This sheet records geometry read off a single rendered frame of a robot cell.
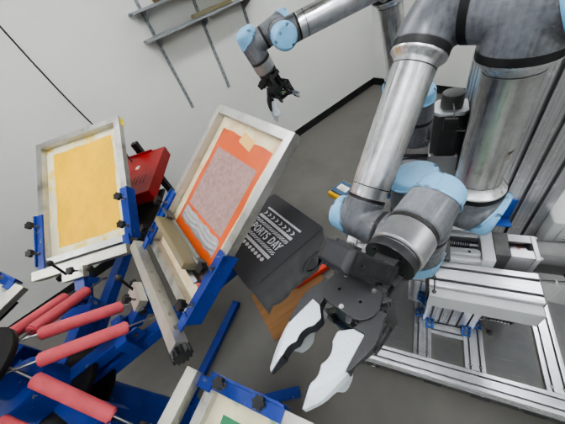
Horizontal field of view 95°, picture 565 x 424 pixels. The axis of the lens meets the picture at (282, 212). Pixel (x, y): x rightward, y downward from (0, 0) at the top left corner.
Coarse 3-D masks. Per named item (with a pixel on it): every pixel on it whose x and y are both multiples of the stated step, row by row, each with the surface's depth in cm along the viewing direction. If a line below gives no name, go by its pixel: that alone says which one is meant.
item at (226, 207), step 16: (240, 160) 107; (256, 160) 100; (240, 176) 104; (256, 176) 98; (224, 192) 108; (240, 192) 101; (224, 208) 105; (240, 208) 99; (208, 224) 110; (224, 224) 103; (192, 240) 115; (224, 240) 100; (208, 256) 104
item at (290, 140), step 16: (224, 112) 118; (240, 112) 110; (208, 128) 125; (256, 128) 100; (272, 128) 93; (208, 144) 126; (288, 144) 86; (192, 160) 127; (272, 160) 89; (288, 160) 89; (192, 176) 129; (272, 176) 88; (176, 192) 129; (256, 192) 90; (176, 208) 131; (256, 208) 90; (240, 224) 91; (160, 240) 134; (240, 240) 92; (160, 256) 122; (176, 272) 115; (176, 288) 107
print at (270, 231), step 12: (264, 216) 151; (276, 216) 149; (252, 228) 147; (264, 228) 145; (276, 228) 142; (288, 228) 140; (252, 240) 141; (264, 240) 139; (276, 240) 137; (288, 240) 134; (252, 252) 135; (264, 252) 133
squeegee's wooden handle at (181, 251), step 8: (160, 216) 121; (160, 224) 115; (168, 224) 118; (168, 232) 110; (176, 232) 114; (168, 240) 107; (176, 240) 108; (176, 248) 102; (184, 248) 105; (176, 256) 100; (184, 256) 99; (192, 256) 102; (184, 264) 95; (192, 264) 97
